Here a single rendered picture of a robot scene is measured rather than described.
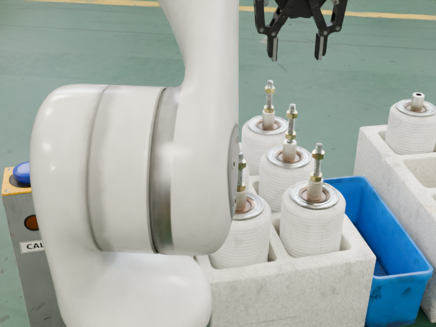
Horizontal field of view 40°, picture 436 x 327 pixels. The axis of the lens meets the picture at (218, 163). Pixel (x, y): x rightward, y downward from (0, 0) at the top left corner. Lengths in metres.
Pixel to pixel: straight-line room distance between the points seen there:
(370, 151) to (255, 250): 0.45
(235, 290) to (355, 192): 0.45
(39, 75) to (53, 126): 1.75
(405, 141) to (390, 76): 0.86
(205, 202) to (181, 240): 0.02
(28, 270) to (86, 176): 0.63
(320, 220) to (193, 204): 0.61
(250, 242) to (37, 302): 0.33
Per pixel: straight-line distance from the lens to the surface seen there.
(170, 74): 2.00
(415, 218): 1.11
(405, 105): 1.24
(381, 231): 1.18
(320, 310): 0.97
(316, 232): 0.90
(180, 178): 0.29
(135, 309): 0.36
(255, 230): 0.86
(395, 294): 1.04
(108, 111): 0.30
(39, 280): 0.94
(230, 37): 0.34
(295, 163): 0.99
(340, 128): 1.68
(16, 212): 0.86
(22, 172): 0.86
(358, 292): 0.97
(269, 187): 1.00
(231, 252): 0.88
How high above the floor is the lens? 0.76
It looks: 31 degrees down
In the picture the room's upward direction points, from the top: straight up
